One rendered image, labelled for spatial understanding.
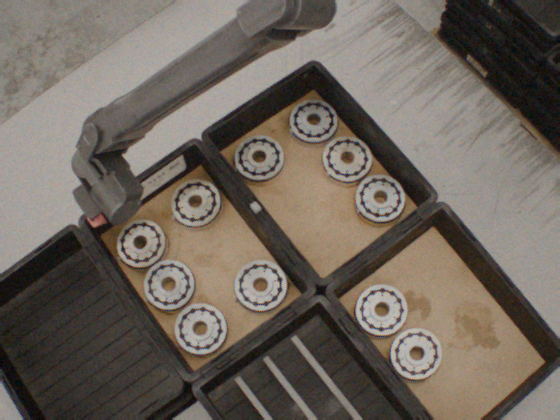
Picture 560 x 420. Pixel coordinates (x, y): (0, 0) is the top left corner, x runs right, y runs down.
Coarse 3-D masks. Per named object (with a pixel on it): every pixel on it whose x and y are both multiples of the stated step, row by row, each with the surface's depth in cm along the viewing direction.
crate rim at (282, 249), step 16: (192, 144) 145; (160, 160) 144; (208, 160) 144; (144, 176) 143; (224, 176) 142; (240, 192) 141; (80, 224) 140; (272, 240) 137; (288, 256) 137; (112, 272) 136; (304, 272) 135; (128, 288) 135; (288, 304) 133; (144, 320) 133; (272, 320) 132; (160, 336) 132; (256, 336) 131; (224, 352) 130; (176, 368) 129; (208, 368) 129
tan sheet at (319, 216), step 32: (256, 128) 157; (288, 128) 157; (256, 160) 154; (288, 160) 154; (320, 160) 154; (256, 192) 152; (288, 192) 152; (320, 192) 151; (352, 192) 151; (288, 224) 149; (320, 224) 149; (352, 224) 149; (320, 256) 147; (352, 256) 146
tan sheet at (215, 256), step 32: (160, 224) 150; (224, 224) 149; (192, 256) 147; (224, 256) 147; (256, 256) 147; (224, 288) 145; (256, 288) 145; (288, 288) 144; (160, 320) 143; (256, 320) 142
